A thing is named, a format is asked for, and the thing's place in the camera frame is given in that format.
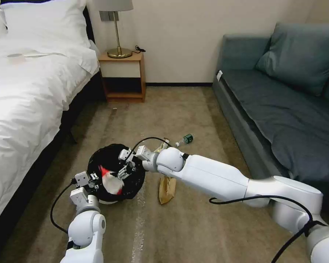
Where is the red and white trash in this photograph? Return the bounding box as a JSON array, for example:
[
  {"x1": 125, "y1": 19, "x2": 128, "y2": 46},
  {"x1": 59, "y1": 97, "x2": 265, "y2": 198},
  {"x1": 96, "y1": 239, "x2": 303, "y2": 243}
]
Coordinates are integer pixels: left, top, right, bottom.
[{"x1": 98, "y1": 165, "x2": 126, "y2": 195}]

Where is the trash bin with black bag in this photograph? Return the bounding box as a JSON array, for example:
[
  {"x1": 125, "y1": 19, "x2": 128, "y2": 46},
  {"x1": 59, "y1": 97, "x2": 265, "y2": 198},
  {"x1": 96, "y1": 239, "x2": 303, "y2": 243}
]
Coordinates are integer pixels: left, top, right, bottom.
[{"x1": 87, "y1": 142, "x2": 147, "y2": 205}]

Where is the crumpled pale wrapper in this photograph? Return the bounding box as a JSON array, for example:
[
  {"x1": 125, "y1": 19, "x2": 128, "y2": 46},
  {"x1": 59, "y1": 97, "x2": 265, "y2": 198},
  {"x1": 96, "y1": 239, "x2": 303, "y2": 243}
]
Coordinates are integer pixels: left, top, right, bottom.
[{"x1": 153, "y1": 138, "x2": 172, "y2": 153}]

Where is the brown paper bag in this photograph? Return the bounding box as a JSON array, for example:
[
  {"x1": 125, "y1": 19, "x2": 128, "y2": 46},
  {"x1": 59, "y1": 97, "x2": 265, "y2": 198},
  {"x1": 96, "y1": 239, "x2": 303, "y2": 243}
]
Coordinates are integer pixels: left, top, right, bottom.
[{"x1": 158, "y1": 175, "x2": 178, "y2": 205}]

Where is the plastic bottle with green label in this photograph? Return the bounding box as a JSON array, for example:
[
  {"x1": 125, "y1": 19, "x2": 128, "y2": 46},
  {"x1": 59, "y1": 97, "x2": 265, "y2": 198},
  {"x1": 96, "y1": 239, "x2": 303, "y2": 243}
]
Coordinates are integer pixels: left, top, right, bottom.
[{"x1": 175, "y1": 133, "x2": 194, "y2": 147}]

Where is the white duvet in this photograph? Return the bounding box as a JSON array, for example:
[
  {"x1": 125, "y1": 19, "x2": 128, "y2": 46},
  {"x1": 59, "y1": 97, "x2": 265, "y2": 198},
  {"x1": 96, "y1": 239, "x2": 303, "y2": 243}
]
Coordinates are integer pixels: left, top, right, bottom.
[{"x1": 0, "y1": 41, "x2": 100, "y2": 234}]

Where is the wooden nightstand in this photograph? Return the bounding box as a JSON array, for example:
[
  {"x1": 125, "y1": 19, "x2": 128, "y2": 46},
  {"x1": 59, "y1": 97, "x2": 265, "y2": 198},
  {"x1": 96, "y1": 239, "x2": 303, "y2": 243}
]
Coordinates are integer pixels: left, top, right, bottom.
[{"x1": 98, "y1": 51, "x2": 147, "y2": 103}]

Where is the brass table lamp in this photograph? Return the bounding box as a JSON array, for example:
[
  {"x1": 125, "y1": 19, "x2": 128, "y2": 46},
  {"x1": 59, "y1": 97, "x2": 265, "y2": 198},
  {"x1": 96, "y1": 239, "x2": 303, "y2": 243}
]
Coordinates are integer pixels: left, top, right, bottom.
[{"x1": 98, "y1": 0, "x2": 134, "y2": 59}]

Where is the dark teal sofa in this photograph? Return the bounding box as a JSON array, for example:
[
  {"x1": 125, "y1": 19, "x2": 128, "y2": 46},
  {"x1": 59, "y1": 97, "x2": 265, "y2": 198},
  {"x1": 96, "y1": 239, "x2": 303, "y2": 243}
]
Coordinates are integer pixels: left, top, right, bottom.
[{"x1": 211, "y1": 22, "x2": 329, "y2": 228}]

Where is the large white pillow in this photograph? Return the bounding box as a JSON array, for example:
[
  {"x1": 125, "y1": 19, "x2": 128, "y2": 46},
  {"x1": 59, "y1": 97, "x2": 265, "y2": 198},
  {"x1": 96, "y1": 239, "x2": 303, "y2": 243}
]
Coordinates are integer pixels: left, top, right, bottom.
[{"x1": 0, "y1": 0, "x2": 93, "y2": 51}]

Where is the large teal cushion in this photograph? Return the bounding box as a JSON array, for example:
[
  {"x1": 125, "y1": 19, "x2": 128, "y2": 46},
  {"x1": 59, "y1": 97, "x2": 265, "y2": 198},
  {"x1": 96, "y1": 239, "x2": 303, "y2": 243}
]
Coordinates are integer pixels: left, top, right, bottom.
[{"x1": 254, "y1": 22, "x2": 329, "y2": 97}]

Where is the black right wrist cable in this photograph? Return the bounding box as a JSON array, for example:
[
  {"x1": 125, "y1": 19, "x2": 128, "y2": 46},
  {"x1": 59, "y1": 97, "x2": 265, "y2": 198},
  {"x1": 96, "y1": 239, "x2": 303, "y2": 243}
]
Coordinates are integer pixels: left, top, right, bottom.
[{"x1": 125, "y1": 137, "x2": 171, "y2": 165}]

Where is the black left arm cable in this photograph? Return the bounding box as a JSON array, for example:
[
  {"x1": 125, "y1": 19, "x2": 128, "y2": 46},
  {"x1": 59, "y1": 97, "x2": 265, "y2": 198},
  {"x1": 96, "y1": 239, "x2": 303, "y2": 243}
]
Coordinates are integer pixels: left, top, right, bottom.
[{"x1": 49, "y1": 177, "x2": 78, "y2": 234}]

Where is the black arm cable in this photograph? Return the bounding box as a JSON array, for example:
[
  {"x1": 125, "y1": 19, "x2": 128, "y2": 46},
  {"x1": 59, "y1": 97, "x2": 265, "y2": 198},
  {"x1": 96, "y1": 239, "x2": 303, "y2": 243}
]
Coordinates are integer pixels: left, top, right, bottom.
[
  {"x1": 49, "y1": 177, "x2": 78, "y2": 234},
  {"x1": 209, "y1": 196, "x2": 329, "y2": 263}
]

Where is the black bed frame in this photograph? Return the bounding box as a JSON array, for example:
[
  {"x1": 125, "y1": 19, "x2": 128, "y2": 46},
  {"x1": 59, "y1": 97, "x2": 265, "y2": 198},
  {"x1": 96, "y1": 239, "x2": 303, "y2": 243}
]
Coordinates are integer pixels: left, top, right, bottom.
[{"x1": 0, "y1": 5, "x2": 106, "y2": 236}]

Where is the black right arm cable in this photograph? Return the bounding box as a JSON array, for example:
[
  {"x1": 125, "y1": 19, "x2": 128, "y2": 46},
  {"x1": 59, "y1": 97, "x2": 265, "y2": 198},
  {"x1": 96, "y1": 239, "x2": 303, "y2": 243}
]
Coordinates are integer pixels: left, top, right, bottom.
[{"x1": 209, "y1": 196, "x2": 329, "y2": 263}]

